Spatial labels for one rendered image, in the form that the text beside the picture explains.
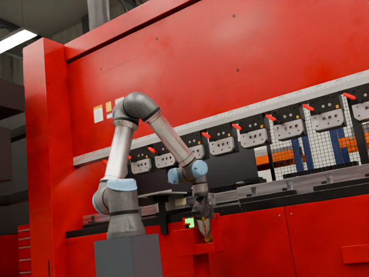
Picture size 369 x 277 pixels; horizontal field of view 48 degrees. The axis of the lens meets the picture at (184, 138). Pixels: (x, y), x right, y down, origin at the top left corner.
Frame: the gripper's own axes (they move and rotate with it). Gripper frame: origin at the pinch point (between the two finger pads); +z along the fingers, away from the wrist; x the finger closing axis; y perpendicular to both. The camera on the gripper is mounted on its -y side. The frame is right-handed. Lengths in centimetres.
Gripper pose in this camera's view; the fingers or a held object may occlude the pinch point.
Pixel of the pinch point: (206, 235)
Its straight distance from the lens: 201.9
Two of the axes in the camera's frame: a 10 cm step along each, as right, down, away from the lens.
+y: 3.5, 0.8, 9.3
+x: -9.3, 1.9, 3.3
